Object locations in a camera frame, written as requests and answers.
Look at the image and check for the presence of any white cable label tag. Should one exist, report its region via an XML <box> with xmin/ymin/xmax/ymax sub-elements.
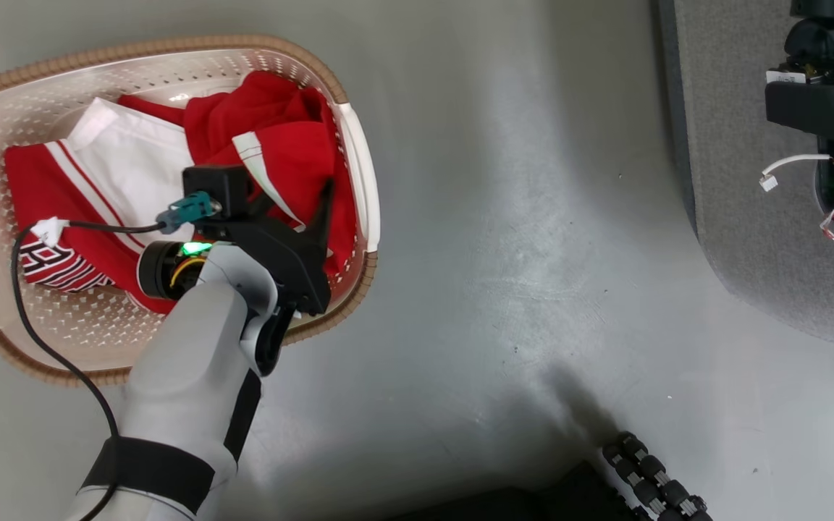
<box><xmin>30</xmin><ymin>217</ymin><xmax>70</xmax><ymax>249</ymax></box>

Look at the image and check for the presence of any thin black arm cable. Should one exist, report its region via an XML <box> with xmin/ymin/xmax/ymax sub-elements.
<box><xmin>10</xmin><ymin>220</ymin><xmax>169</xmax><ymax>521</ymax></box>

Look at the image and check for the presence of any red and white jersey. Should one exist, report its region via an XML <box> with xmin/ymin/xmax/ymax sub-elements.
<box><xmin>4</xmin><ymin>98</ymin><xmax>197</xmax><ymax>315</ymax></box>

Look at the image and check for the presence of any grey fabric seat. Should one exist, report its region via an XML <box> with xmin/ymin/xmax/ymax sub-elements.
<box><xmin>657</xmin><ymin>0</ymin><xmax>834</xmax><ymax>357</ymax></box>

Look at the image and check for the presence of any white plastic laundry basket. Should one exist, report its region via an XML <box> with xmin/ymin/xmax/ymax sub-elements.
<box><xmin>0</xmin><ymin>34</ymin><xmax>382</xmax><ymax>388</ymax></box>

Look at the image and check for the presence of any plain red garment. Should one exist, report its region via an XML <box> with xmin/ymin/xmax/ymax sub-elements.
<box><xmin>119</xmin><ymin>70</ymin><xmax>357</xmax><ymax>279</ymax></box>

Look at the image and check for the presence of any white cable with plug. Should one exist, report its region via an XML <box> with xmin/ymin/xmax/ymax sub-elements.
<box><xmin>759</xmin><ymin>153</ymin><xmax>833</xmax><ymax>193</ymax></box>

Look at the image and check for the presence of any black roller base wheel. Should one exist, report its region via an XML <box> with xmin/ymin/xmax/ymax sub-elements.
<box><xmin>601</xmin><ymin>431</ymin><xmax>714</xmax><ymax>521</ymax></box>

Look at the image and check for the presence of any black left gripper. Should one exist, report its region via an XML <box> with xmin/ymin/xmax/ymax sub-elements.
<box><xmin>195</xmin><ymin>179</ymin><xmax>335</xmax><ymax>317</ymax></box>

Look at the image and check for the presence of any teal cable connector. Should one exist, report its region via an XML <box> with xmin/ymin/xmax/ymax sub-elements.
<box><xmin>156</xmin><ymin>191</ymin><xmax>222</xmax><ymax>234</ymax></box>

